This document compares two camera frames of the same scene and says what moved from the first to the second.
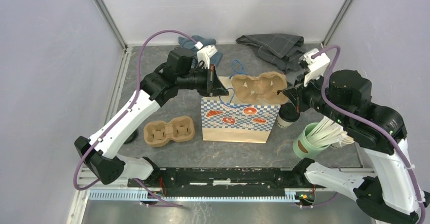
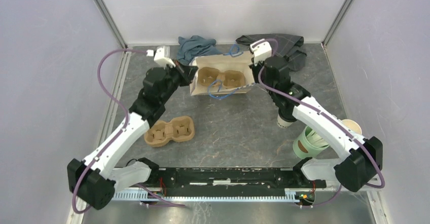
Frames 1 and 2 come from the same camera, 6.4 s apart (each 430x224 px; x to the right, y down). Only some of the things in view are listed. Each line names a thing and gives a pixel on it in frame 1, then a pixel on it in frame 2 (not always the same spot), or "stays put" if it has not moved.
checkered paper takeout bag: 229,118 to 222,73
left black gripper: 214,86 to 186,73
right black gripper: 296,94 to 254,69
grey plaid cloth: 281,50 stays put
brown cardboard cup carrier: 157,133 stays put
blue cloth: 186,42 stays put
